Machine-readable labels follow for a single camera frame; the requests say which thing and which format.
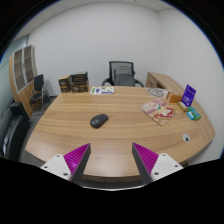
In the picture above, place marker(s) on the small blue packet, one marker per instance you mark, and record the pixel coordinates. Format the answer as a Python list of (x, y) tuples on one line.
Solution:
[(190, 115)]

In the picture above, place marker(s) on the green packet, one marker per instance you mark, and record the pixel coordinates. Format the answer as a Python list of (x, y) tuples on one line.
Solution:
[(196, 113)]

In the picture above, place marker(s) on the large brown carton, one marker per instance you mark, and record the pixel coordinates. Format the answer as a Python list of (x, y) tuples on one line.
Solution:
[(79, 87)]

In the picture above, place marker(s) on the wooden side cabinet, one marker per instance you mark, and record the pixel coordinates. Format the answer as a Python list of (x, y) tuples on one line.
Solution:
[(160, 80)]

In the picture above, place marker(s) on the black leather armchair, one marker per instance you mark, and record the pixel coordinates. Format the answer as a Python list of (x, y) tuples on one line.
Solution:
[(13, 130)]

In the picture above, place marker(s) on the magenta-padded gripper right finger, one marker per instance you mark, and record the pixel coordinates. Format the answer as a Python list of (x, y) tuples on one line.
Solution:
[(161, 165)]

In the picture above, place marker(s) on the black mesh office chair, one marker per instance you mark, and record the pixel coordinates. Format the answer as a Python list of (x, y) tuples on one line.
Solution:
[(113, 71)]

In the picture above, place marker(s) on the purple card package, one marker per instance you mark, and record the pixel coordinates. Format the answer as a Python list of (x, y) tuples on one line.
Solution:
[(189, 95)]

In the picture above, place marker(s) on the white paper sheet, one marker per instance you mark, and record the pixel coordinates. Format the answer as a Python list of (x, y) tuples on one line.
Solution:
[(165, 93)]

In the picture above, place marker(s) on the grey backpack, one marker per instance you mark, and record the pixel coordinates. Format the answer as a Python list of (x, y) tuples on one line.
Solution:
[(124, 76)]

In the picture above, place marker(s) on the wooden shelf unit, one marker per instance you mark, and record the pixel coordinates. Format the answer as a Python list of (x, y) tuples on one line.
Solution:
[(21, 73)]

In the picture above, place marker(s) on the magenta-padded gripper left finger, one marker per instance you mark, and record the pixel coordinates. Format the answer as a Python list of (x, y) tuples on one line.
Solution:
[(59, 165)]

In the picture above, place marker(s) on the black computer mouse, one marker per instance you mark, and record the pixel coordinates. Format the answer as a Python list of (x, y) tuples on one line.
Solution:
[(99, 120)]

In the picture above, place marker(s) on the white sticker sheet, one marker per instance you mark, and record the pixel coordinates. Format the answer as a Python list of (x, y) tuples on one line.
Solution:
[(102, 90)]

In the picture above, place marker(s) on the orange cardboard box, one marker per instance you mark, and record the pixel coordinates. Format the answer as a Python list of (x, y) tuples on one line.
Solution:
[(174, 97)]

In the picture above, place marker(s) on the small tan box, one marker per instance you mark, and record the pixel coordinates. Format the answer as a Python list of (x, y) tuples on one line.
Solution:
[(182, 106)]

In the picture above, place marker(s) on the small brown carton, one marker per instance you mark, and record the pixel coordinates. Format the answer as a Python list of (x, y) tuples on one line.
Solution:
[(64, 85)]

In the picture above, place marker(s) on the black visitor chair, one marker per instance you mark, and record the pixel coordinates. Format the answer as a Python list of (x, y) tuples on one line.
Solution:
[(38, 83)]

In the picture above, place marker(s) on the open black box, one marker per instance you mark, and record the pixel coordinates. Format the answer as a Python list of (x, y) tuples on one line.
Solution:
[(79, 77)]

